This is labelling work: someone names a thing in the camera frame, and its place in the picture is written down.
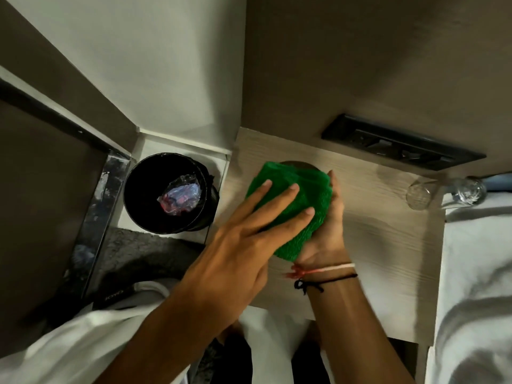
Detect black thread bracelet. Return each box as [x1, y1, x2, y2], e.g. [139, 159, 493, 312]
[294, 273, 358, 296]

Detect person's right hand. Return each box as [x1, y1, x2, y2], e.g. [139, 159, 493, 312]
[296, 170, 355, 269]

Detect crumpled clear plastic wrapper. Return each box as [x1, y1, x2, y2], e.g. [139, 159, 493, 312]
[157, 174, 202, 216]

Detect green fluffy cloth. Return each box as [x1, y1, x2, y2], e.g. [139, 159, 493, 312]
[245, 161, 334, 263]

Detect person's left hand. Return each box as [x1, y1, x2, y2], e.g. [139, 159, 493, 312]
[175, 182, 316, 317]

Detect clear drinking glass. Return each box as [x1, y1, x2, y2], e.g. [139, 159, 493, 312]
[406, 177, 437, 212]
[442, 176, 488, 209]

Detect person's right forearm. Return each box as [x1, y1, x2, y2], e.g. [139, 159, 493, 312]
[306, 275, 418, 384]

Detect shiny metal door frame strip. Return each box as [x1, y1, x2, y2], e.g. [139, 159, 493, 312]
[64, 153, 132, 302]

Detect dark round container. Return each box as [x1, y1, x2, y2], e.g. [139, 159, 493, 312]
[278, 160, 321, 171]

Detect dark trousers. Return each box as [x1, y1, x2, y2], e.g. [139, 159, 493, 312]
[196, 322, 334, 384]

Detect black wall socket panel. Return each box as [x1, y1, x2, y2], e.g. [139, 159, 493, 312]
[320, 113, 487, 172]

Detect black slipper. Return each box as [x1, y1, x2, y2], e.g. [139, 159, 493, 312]
[91, 281, 137, 313]

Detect dark brown wooden door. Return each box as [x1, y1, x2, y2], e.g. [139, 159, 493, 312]
[0, 99, 109, 350]

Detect person's left forearm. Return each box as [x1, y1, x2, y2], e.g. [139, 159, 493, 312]
[94, 290, 241, 384]

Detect red and white thread bracelet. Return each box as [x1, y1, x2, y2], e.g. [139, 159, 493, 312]
[285, 262, 357, 280]

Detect white bed sheet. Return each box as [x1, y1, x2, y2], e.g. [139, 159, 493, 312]
[423, 187, 512, 384]

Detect white shirt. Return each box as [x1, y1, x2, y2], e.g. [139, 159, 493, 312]
[0, 277, 334, 384]

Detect black round waste bin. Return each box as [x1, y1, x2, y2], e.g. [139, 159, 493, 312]
[123, 153, 221, 236]

